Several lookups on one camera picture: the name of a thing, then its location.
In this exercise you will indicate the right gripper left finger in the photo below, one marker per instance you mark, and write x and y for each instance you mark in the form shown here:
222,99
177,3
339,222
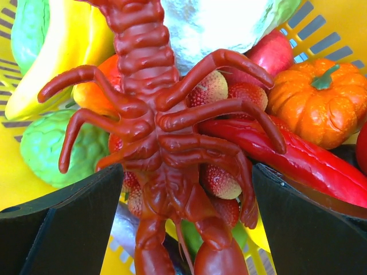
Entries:
64,232

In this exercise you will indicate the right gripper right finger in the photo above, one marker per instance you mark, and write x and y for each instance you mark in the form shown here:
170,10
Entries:
309,232

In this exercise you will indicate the red toy lobster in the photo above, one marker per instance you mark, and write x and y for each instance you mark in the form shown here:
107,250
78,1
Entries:
161,144

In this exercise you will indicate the red toy chili pepper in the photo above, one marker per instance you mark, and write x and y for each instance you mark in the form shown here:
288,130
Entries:
304,162

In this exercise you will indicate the green toy vegetable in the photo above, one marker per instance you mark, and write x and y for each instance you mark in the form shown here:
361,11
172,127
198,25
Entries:
42,142

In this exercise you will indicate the orange toy pumpkin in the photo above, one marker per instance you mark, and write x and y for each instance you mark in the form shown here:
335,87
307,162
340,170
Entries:
321,101

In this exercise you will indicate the red toy apple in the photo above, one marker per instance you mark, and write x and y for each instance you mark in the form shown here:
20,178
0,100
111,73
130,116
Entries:
273,53

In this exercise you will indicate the yellow toy banana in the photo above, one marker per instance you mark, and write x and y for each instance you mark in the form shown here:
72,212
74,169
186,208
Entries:
78,34

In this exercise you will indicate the green toy cucumber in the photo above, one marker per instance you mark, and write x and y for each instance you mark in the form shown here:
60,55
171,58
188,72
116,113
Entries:
29,31

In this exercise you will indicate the white toy cauliflower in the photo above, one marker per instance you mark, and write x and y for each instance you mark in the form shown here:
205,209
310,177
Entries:
198,28

